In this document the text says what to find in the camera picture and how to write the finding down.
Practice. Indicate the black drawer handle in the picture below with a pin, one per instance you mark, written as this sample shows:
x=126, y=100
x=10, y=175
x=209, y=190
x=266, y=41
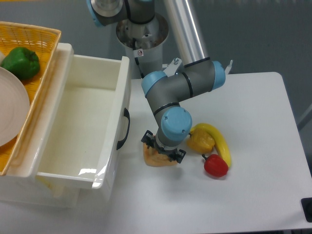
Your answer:
x=125, y=130

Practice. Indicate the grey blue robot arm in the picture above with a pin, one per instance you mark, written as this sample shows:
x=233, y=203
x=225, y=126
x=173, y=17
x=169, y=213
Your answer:
x=170, y=57

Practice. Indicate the yellow woven basket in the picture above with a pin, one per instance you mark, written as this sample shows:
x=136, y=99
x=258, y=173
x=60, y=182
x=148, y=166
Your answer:
x=44, y=42

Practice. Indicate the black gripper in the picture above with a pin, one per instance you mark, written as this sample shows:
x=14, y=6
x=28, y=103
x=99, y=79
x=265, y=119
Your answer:
x=174, y=154

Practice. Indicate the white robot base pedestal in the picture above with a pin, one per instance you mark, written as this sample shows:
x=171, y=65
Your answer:
x=143, y=44

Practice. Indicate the beige round plate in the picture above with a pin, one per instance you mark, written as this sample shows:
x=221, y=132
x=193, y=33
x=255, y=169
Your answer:
x=14, y=106

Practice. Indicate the white plastic drawer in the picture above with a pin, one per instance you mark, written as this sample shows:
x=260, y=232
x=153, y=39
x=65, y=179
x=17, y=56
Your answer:
x=81, y=150

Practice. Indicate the yellow banana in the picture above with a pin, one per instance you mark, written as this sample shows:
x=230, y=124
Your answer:
x=220, y=142

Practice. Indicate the black object at table edge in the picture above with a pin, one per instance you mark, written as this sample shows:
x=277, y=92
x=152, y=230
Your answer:
x=307, y=208

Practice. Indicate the red bell pepper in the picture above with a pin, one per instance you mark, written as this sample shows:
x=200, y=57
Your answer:
x=215, y=166

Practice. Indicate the white drawer cabinet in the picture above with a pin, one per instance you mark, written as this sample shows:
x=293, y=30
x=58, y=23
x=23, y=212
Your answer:
x=22, y=182

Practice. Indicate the triangle bread pastry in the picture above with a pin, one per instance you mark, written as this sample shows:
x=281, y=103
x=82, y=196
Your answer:
x=154, y=159

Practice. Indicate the green bell pepper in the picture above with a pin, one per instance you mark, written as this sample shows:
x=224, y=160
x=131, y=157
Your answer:
x=21, y=62

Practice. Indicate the yellow bell pepper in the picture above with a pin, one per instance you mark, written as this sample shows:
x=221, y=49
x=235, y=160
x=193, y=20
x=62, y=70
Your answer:
x=200, y=141

